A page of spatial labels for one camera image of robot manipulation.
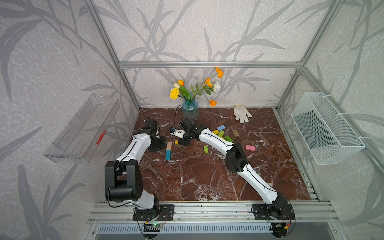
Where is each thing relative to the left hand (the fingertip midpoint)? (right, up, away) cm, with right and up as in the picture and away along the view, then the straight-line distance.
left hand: (163, 145), depth 89 cm
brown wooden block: (+47, +6, +16) cm, 50 cm away
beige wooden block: (+1, -2, +9) cm, 9 cm away
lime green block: (+26, -4, +7) cm, 27 cm away
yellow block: (+33, +7, +16) cm, 37 cm away
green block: (+42, +2, +13) cm, 44 cm away
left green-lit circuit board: (0, -37, -17) cm, 41 cm away
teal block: (+2, -7, +5) cm, 9 cm away
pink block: (+55, -3, +9) cm, 56 cm away
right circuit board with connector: (+61, -38, -17) cm, 74 cm away
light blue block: (+38, +10, +19) cm, 43 cm away
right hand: (+9, +3, +11) cm, 15 cm away
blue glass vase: (+15, +23, +16) cm, 32 cm away
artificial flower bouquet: (+8, +35, +11) cm, 37 cm away
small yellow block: (+6, +1, +8) cm, 10 cm away
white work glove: (+54, +22, +29) cm, 65 cm away
